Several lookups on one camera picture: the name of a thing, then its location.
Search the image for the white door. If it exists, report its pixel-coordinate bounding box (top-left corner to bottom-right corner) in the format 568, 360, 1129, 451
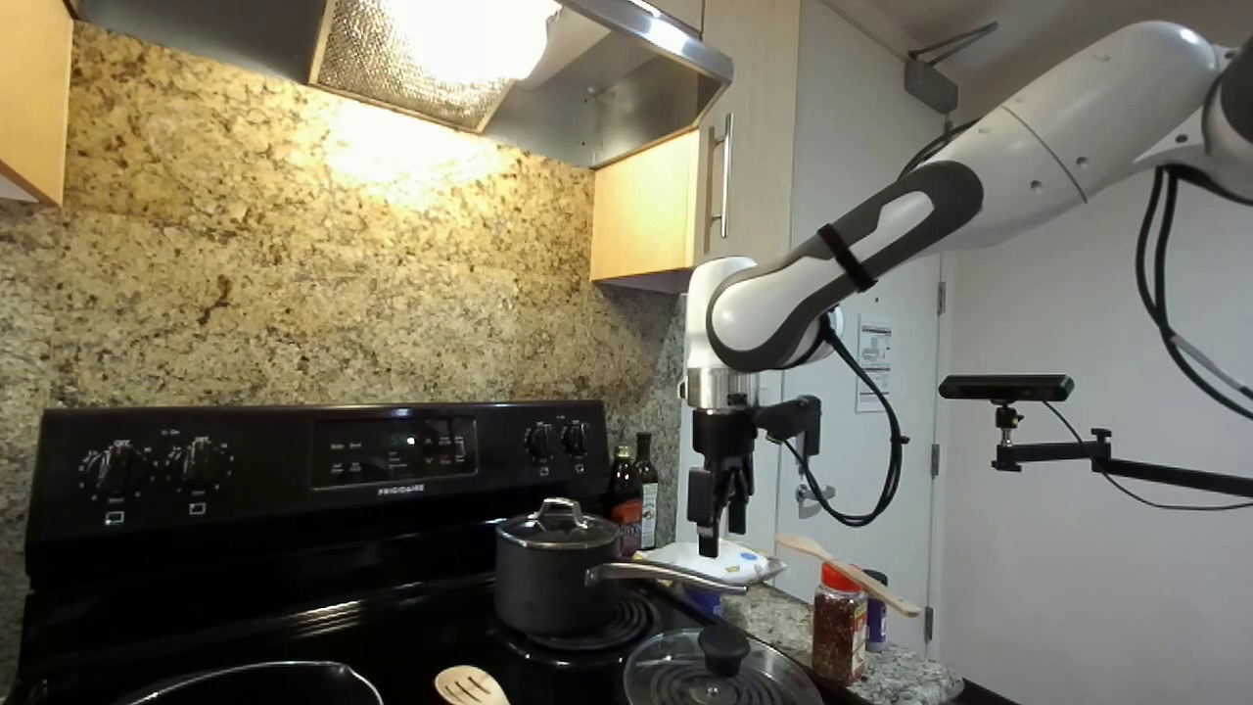
779, 0, 949, 651

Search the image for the dark bottle with red label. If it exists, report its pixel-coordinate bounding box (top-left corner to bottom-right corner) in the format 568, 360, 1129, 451
607, 447, 645, 552

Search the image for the brown wooden spoon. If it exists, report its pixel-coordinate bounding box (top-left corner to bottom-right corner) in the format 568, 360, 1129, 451
776, 529, 925, 619

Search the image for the black arm base cable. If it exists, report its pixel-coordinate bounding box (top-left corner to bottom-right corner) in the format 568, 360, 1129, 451
1130, 161, 1253, 424

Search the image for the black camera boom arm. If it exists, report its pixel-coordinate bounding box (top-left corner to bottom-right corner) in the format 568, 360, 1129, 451
985, 399, 1253, 502

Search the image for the saucepan glass lid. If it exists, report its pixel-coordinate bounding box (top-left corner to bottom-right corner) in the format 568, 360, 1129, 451
492, 493, 626, 558

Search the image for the wooden upper cabinet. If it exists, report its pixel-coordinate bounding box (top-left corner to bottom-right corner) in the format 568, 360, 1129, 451
589, 123, 715, 292
0, 0, 74, 211

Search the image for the black electric stove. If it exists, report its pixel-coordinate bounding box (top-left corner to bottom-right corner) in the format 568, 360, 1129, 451
0, 395, 837, 705

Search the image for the black frying pan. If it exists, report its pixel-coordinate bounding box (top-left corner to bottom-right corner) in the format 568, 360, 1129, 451
113, 659, 389, 705

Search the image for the spice jar with red lid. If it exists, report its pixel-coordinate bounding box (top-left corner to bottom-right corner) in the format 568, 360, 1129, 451
809, 561, 872, 689

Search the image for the black saucepan with steel handle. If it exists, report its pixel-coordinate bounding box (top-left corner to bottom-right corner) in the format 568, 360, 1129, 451
489, 493, 735, 644

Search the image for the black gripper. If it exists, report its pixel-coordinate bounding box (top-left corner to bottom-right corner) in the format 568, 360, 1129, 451
685, 405, 763, 563

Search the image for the paper sign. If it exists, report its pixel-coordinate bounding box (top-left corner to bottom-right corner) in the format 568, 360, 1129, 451
853, 324, 895, 421

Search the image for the dark glass bottle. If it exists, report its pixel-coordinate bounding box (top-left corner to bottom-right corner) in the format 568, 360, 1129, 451
636, 431, 667, 549

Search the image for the grey door closer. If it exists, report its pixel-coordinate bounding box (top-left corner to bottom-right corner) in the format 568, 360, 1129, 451
902, 18, 1001, 117

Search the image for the black stereo camera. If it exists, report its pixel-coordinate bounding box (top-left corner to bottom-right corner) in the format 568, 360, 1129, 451
934, 374, 1077, 405

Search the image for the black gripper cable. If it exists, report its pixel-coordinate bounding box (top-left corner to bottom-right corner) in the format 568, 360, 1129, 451
779, 310, 911, 533

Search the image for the steel range hood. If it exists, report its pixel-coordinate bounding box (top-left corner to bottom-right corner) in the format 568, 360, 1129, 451
69, 0, 735, 172

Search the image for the pale wooden spatula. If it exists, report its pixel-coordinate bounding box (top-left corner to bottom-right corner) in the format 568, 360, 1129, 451
431, 663, 513, 705

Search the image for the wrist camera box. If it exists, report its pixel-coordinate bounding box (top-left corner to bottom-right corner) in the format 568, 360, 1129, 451
754, 394, 827, 460

